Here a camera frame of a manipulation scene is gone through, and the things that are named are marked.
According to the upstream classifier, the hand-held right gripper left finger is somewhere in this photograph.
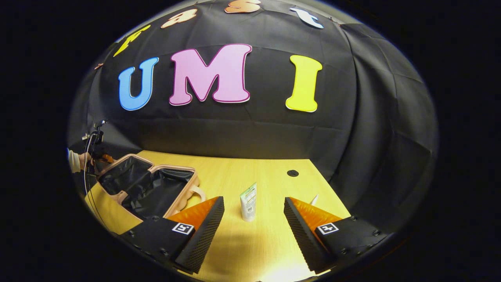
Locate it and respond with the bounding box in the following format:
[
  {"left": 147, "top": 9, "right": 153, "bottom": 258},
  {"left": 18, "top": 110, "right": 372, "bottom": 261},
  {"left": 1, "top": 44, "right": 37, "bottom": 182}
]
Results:
[{"left": 121, "top": 196, "right": 225, "bottom": 274}]

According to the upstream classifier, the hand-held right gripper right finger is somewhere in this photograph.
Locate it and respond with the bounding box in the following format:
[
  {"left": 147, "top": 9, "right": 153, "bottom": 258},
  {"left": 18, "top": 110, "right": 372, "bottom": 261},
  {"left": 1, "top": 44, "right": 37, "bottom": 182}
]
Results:
[{"left": 284, "top": 197, "right": 388, "bottom": 274}]

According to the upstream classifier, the pink suitcase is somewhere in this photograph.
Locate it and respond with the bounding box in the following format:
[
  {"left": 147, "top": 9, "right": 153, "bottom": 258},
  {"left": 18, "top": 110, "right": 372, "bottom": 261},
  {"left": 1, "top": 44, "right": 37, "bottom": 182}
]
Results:
[{"left": 96, "top": 154, "right": 206, "bottom": 221}]

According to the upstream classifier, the green and white cosmetic tube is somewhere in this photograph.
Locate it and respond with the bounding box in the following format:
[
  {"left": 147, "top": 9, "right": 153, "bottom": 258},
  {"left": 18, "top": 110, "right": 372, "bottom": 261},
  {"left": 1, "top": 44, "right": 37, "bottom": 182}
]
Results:
[{"left": 240, "top": 182, "right": 258, "bottom": 222}]

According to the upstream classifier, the black backdrop cloth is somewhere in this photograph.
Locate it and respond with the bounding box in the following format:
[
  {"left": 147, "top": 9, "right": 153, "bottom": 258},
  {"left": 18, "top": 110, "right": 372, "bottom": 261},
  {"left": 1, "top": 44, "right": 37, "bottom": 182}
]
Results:
[{"left": 67, "top": 0, "right": 439, "bottom": 231}]

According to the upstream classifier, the white cable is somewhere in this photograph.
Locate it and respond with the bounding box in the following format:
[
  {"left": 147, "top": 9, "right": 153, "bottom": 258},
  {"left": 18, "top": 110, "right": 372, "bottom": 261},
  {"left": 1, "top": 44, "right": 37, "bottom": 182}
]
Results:
[{"left": 83, "top": 133, "right": 108, "bottom": 226}]

